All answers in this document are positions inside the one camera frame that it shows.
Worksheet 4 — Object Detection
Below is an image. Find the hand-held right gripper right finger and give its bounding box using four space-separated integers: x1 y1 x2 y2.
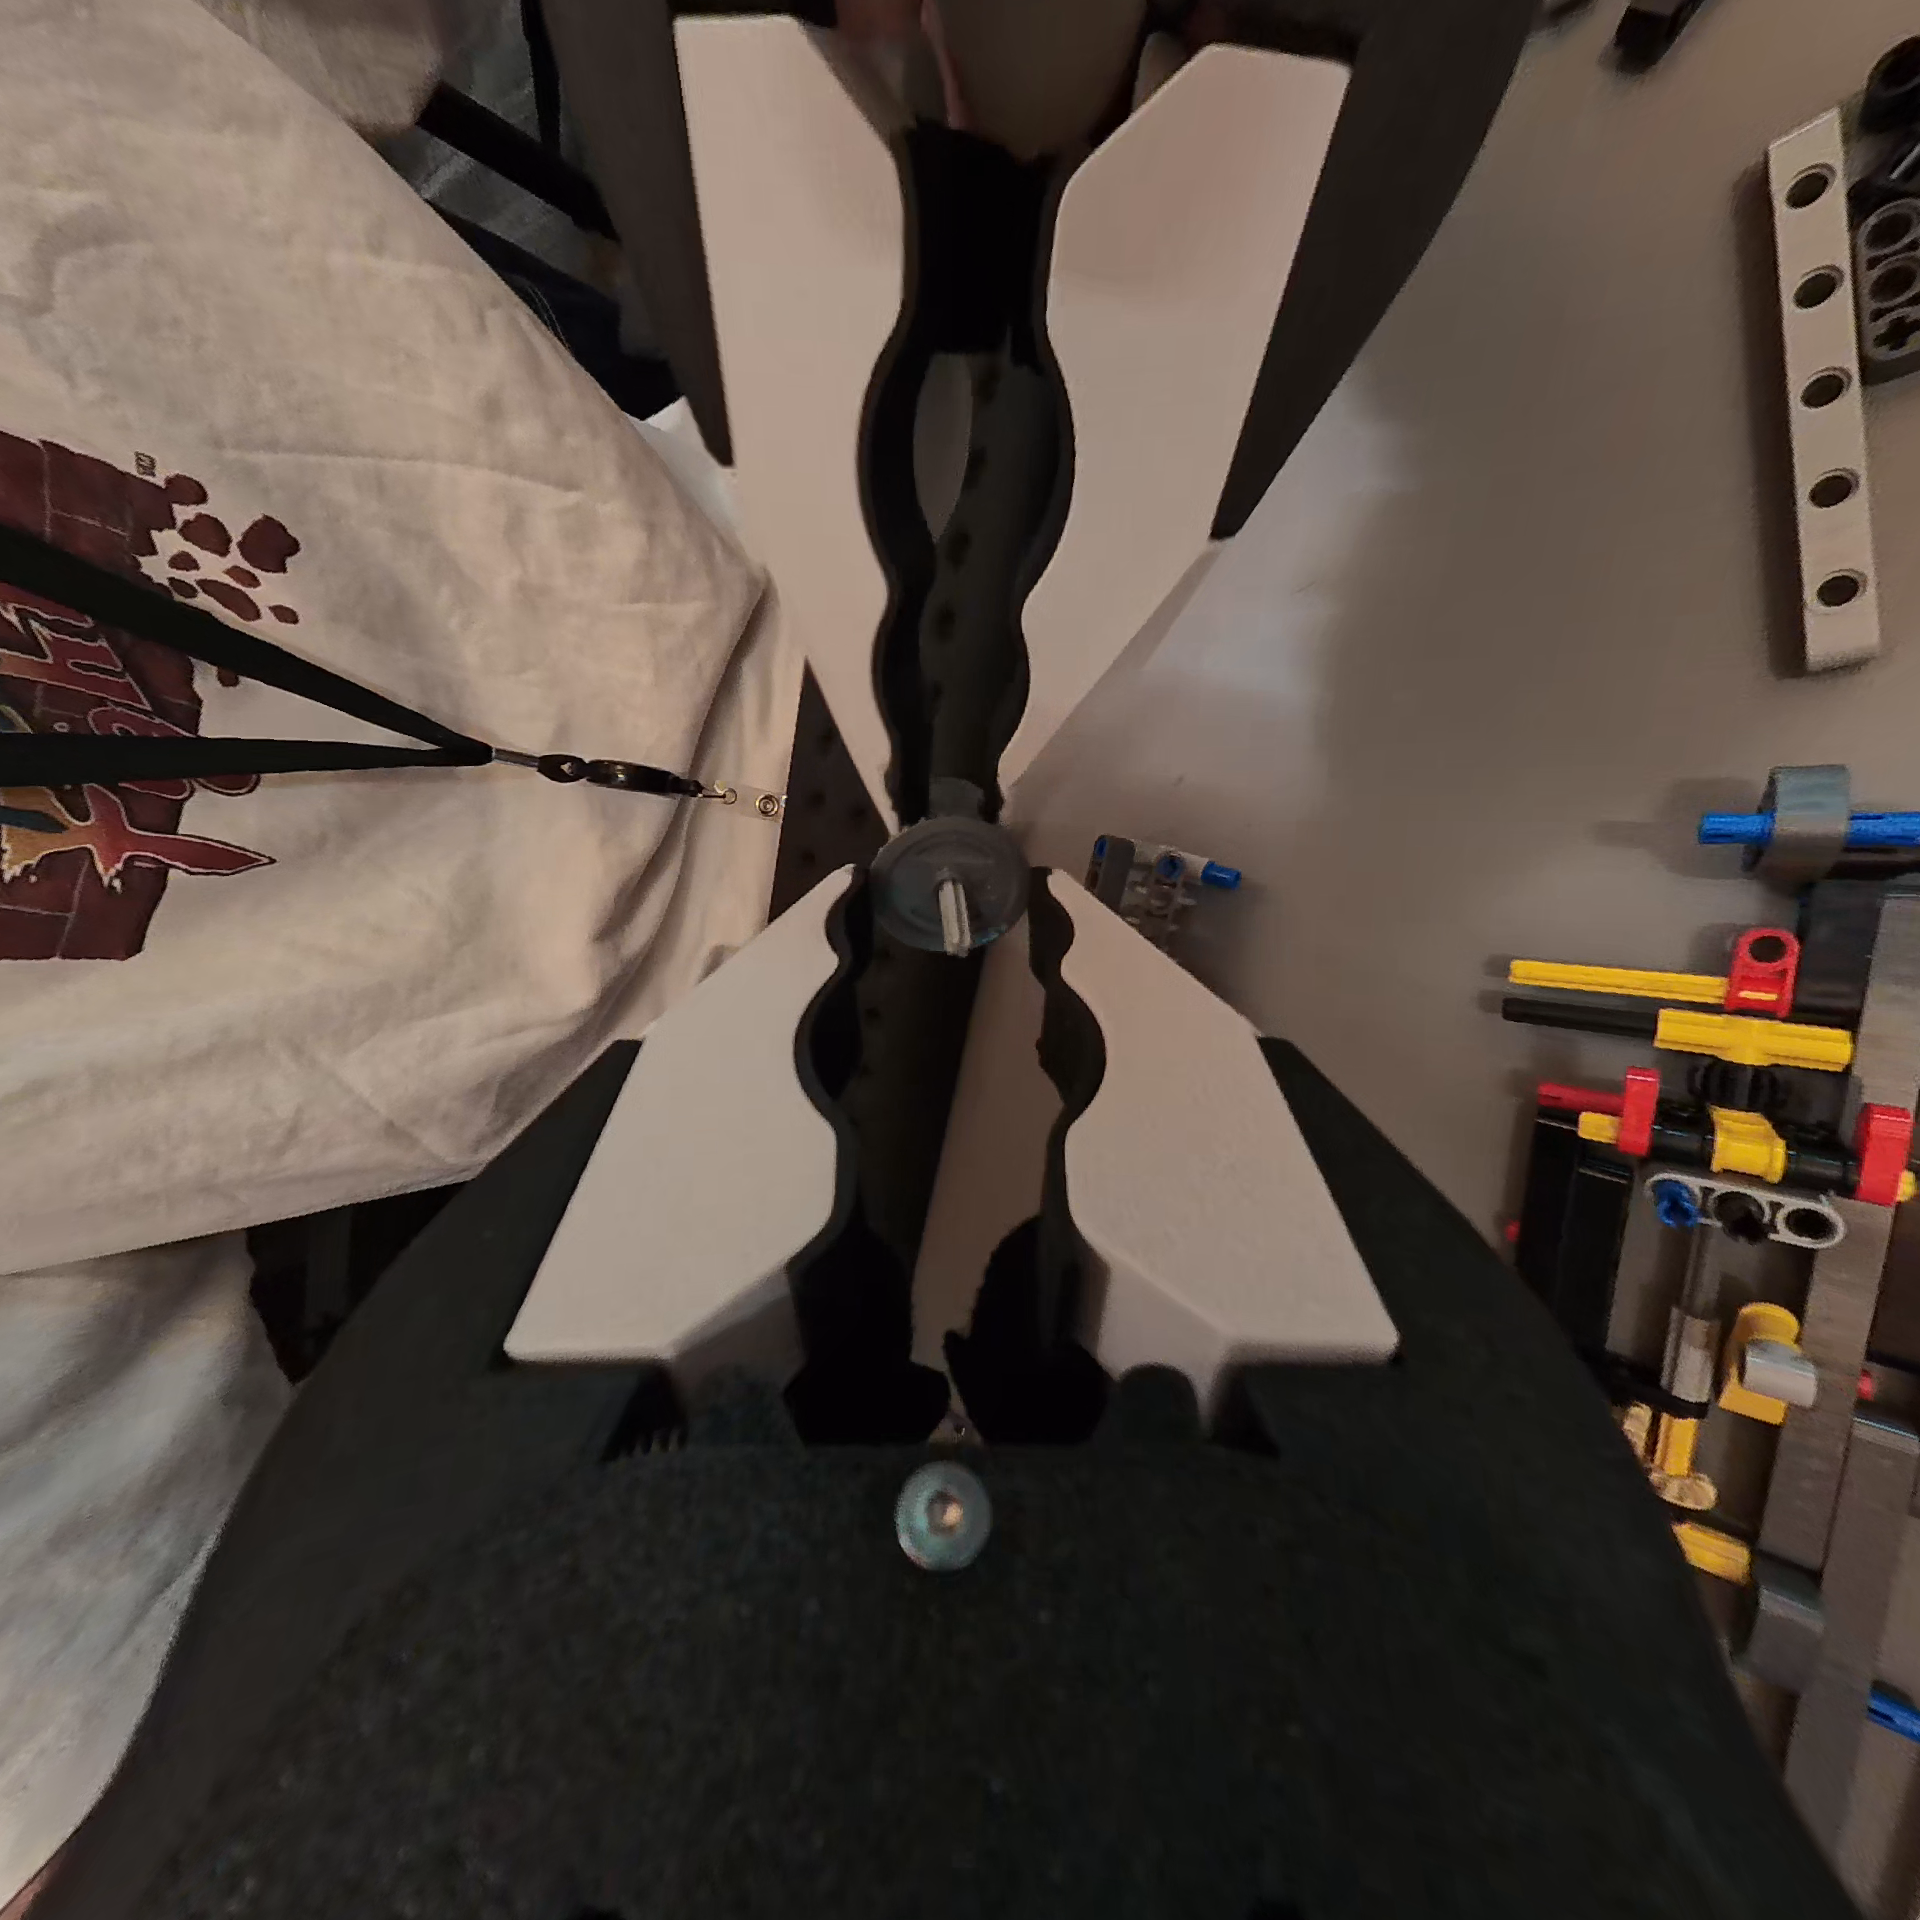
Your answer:
1030 867 1407 1374

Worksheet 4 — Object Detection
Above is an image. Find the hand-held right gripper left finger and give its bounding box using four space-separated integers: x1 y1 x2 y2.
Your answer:
503 867 864 1374

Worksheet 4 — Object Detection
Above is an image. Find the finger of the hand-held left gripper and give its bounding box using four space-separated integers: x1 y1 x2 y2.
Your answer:
988 41 1356 826
671 16 935 826

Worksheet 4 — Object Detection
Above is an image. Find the grey lego differential housing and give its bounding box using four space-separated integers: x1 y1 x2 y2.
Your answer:
870 778 1038 953

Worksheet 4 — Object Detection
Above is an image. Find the lego engine subassembly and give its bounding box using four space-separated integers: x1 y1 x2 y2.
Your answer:
1088 832 1243 953

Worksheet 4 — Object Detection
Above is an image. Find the lego chassis assembly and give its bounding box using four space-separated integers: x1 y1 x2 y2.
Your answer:
1500 30 1920 1864

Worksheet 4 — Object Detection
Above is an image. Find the person's white printed shirt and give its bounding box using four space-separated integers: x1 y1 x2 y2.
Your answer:
0 0 818 1920

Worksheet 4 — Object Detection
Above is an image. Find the black strap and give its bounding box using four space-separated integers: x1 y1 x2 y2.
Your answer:
0 526 496 770
0 732 789 819

